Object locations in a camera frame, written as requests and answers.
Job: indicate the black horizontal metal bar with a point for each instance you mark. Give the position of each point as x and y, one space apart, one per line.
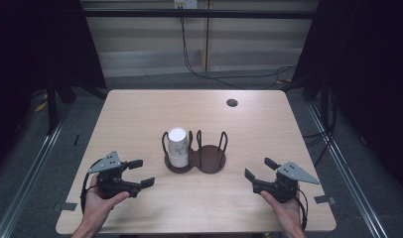
189 13

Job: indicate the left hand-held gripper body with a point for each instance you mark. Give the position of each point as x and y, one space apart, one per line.
110 180

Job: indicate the white wall power outlet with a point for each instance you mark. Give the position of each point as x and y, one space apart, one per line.
185 4

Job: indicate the person's left hand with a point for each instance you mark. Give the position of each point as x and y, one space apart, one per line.
97 206

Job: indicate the metal floor rail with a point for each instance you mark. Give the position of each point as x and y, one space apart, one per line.
30 178
345 172

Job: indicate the person's right hand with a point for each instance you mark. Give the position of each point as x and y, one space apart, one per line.
287 213

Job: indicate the grey tape piece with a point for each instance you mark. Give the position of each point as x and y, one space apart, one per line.
323 199
65 207

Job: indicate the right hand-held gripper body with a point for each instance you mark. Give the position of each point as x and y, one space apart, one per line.
282 188

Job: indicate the dark round table grommet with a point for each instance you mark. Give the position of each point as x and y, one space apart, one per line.
232 102

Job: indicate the black metal stand leg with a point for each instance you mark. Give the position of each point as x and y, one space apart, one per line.
52 109

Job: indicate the black curtain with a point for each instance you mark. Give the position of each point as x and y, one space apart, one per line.
30 49
371 66

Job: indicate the white cup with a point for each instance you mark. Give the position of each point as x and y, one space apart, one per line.
178 145

